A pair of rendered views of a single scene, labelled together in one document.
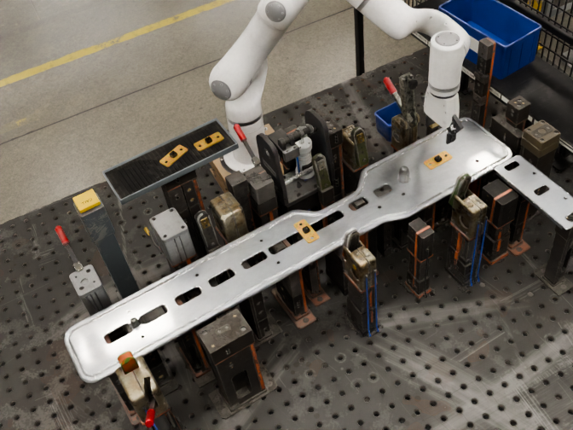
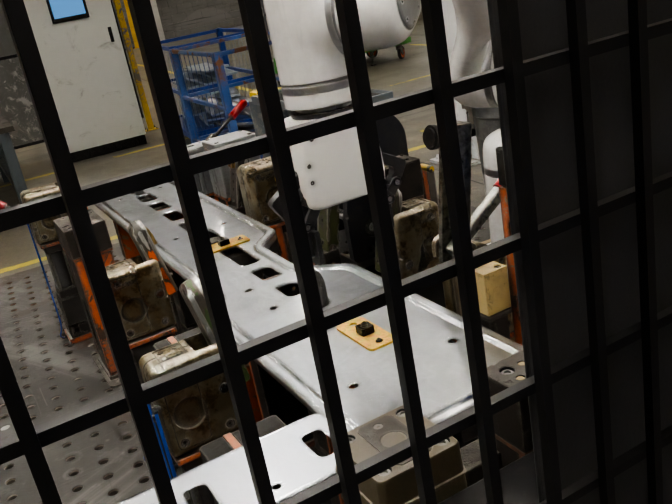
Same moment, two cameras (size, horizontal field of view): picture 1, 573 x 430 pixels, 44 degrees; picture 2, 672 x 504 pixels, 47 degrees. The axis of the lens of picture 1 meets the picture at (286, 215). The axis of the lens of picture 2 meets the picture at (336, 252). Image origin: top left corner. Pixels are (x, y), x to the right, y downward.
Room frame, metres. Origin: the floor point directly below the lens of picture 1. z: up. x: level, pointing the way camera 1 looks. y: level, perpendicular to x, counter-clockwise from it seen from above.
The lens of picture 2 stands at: (1.44, -1.30, 1.42)
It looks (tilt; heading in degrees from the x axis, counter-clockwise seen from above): 21 degrees down; 89
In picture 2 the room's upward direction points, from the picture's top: 11 degrees counter-clockwise
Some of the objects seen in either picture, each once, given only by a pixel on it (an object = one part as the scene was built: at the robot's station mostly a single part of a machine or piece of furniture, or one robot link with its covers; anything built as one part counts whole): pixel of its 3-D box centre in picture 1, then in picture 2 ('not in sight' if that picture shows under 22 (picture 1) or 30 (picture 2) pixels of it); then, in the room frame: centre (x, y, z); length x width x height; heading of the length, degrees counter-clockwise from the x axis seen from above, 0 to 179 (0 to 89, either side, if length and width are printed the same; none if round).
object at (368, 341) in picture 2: (437, 159); (365, 329); (1.48, -0.47, 1.01); 0.08 x 0.04 x 0.01; 114
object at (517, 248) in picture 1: (518, 212); not in sight; (1.36, -0.70, 0.84); 0.11 x 0.06 x 0.29; 24
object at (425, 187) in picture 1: (302, 237); (216, 246); (1.27, -0.03, 1.00); 1.38 x 0.22 x 0.02; 114
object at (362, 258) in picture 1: (361, 289); (155, 363); (1.15, -0.18, 0.87); 0.12 x 0.09 x 0.35; 24
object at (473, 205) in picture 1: (465, 240); (213, 476); (1.27, -0.51, 0.87); 0.12 x 0.09 x 0.35; 24
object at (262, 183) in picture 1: (266, 218); not in sight; (1.45, 0.06, 0.89); 0.13 x 0.11 x 0.38; 24
